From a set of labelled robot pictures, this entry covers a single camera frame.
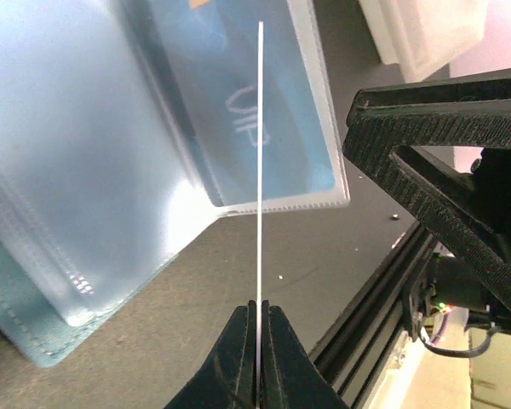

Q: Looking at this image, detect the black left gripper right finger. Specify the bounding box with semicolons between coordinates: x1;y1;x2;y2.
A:
261;301;347;409

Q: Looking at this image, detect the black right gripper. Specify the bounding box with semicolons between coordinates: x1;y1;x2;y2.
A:
342;78;511;329

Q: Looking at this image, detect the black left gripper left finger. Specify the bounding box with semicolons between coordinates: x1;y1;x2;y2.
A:
166;300;256;409

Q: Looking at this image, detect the blue leather card holder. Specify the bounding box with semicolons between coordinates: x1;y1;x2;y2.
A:
0;1;349;367

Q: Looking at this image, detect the white plastic bin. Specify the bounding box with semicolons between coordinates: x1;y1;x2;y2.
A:
359;0;489;83

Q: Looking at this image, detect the black aluminium frame rail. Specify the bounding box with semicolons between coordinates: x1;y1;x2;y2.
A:
309;222;437;408

